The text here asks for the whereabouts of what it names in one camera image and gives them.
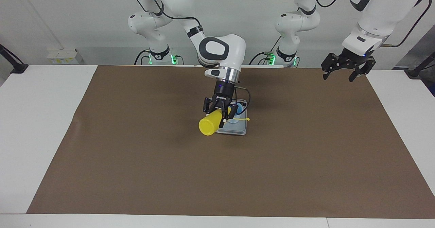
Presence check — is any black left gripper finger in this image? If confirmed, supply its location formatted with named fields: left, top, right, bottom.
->
left=321, top=53, right=341, bottom=81
left=349, top=57, right=377, bottom=83

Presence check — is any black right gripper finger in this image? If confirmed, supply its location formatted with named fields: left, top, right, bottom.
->
left=219, top=100, right=238, bottom=128
left=203, top=97, right=218, bottom=115

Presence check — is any light blue plastic cup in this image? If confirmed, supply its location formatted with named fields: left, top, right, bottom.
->
left=227, top=102, right=244, bottom=124

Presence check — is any yellow squeeze bottle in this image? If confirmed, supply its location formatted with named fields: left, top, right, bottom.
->
left=199, top=106, right=250, bottom=136

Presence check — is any silver digital kitchen scale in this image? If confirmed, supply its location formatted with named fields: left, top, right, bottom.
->
left=215, top=98, right=247, bottom=136

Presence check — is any black clamp stand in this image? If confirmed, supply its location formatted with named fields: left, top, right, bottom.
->
left=407, top=51, right=435, bottom=78
left=0, top=44, right=29, bottom=74

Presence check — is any brown paper mat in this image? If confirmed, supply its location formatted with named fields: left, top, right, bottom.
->
left=27, top=65, right=435, bottom=219

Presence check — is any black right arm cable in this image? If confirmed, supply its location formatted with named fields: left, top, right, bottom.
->
left=134, top=0, right=251, bottom=112

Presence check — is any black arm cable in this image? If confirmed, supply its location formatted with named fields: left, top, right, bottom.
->
left=134, top=0, right=251, bottom=112
left=382, top=0, right=431, bottom=48

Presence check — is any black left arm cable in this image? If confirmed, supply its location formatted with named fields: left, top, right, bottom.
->
left=382, top=0, right=431, bottom=48

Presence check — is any black base cable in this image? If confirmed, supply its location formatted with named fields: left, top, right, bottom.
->
left=134, top=50, right=152, bottom=65
left=249, top=36, right=283, bottom=66

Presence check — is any white wall power box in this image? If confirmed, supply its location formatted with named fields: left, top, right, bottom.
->
left=47, top=49, right=79, bottom=65

